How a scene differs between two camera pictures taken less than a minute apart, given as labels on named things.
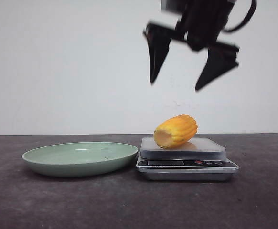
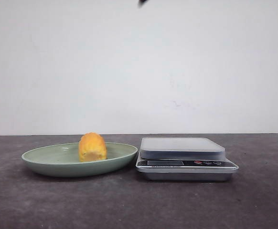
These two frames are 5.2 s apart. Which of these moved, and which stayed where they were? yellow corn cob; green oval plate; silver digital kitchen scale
Moved: yellow corn cob
Stayed: silver digital kitchen scale; green oval plate
